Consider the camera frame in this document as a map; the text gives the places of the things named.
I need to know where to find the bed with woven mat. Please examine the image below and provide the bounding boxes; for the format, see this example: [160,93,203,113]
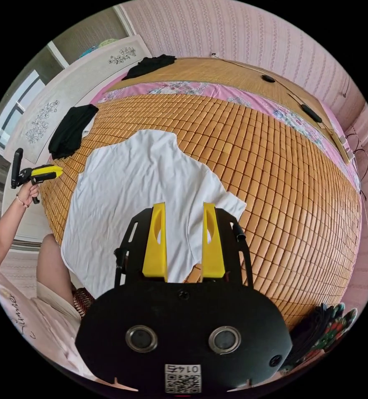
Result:
[39,56,364,332]

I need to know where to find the person's left forearm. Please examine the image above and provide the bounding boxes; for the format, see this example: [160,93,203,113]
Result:
[0,197,30,253]

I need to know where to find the white short sleeve shirt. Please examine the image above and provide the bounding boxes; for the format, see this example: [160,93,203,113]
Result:
[60,129,247,299]

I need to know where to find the black garment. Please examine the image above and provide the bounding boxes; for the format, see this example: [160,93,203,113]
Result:
[48,104,99,160]
[121,54,177,81]

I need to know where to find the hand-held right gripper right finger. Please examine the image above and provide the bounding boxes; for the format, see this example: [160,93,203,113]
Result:
[201,202,225,279]

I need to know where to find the red striped cloth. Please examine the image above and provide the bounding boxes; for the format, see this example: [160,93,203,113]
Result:
[72,287,95,318]

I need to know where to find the person's left hand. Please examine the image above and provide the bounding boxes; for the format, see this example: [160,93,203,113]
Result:
[16,183,40,207]

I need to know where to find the pile of clothes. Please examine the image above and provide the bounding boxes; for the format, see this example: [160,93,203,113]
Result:
[279,301,358,375]

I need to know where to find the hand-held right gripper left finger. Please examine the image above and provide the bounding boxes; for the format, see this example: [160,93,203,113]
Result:
[142,202,168,279]

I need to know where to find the window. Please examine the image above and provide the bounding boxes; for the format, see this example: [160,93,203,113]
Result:
[0,43,67,151]

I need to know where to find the person's body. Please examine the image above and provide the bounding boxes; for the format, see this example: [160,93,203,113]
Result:
[0,233,139,393]

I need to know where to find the white headboard with flower print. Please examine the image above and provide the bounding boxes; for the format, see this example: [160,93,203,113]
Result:
[2,34,153,165]

